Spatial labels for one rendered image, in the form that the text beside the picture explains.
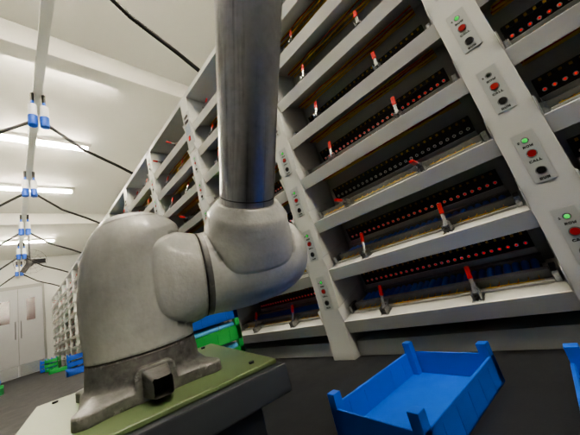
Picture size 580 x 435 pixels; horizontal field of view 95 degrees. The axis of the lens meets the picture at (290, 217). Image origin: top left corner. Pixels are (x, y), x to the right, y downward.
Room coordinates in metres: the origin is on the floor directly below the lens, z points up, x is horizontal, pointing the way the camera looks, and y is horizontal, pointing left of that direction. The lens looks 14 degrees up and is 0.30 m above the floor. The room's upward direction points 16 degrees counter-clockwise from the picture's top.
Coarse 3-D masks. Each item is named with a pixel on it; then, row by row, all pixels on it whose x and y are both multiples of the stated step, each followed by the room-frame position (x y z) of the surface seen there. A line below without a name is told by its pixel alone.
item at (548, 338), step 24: (576, 312) 0.74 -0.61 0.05; (384, 336) 1.01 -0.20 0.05; (408, 336) 0.93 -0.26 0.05; (432, 336) 0.88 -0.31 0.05; (456, 336) 0.84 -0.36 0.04; (480, 336) 0.80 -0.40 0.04; (504, 336) 0.76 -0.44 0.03; (528, 336) 0.73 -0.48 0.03; (552, 336) 0.70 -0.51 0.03; (576, 336) 0.68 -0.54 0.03
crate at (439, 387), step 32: (416, 352) 0.77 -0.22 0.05; (448, 352) 0.71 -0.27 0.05; (480, 352) 0.63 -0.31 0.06; (384, 384) 0.70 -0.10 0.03; (416, 384) 0.72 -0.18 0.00; (448, 384) 0.68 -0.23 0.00; (480, 384) 0.57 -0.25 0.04; (352, 416) 0.56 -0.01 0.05; (384, 416) 0.63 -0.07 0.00; (416, 416) 0.45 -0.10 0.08; (448, 416) 0.49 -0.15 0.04; (480, 416) 0.55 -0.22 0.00
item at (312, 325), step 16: (272, 304) 1.53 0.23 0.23; (288, 304) 1.44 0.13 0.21; (304, 304) 1.35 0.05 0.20; (256, 320) 1.40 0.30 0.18; (272, 320) 1.38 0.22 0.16; (288, 320) 1.32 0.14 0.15; (304, 320) 1.21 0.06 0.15; (320, 320) 1.14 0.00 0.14; (256, 336) 1.38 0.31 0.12; (272, 336) 1.30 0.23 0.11; (288, 336) 1.24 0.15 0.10; (304, 336) 1.18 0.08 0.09
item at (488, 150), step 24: (456, 144) 0.82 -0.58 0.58; (480, 144) 0.66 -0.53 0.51; (408, 168) 0.92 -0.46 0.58; (432, 168) 0.72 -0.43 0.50; (456, 168) 0.70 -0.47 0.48; (360, 192) 1.06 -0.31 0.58; (384, 192) 0.83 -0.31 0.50; (408, 192) 0.79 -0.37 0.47; (312, 216) 1.03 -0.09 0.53; (336, 216) 0.96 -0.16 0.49
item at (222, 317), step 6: (222, 312) 1.08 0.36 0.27; (228, 312) 1.09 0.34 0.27; (234, 312) 1.11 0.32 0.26; (204, 318) 1.02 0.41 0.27; (210, 318) 1.04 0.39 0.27; (216, 318) 1.06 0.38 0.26; (222, 318) 1.07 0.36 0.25; (228, 318) 1.09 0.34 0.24; (192, 324) 0.99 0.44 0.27; (198, 324) 1.00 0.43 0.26; (204, 324) 1.02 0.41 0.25; (210, 324) 1.04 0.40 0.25; (216, 324) 1.05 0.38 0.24; (198, 330) 1.00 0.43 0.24
